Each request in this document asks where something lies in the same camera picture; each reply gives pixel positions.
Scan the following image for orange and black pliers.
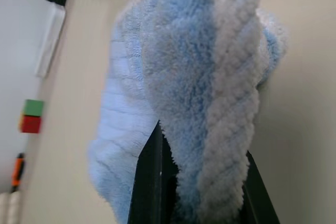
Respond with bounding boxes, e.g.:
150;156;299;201
9;152;26;194

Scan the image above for flat white box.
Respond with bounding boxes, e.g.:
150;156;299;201
35;2;67;78

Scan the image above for red cube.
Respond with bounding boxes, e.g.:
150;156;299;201
20;114;43;134

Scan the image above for light blue towel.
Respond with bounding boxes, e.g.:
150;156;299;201
86;0;290;224

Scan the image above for green cube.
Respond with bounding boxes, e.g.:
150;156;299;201
23;99;45;118

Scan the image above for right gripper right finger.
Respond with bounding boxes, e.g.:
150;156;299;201
242;150;281;224

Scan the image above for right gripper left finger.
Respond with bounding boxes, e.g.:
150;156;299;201
128;120;185;224

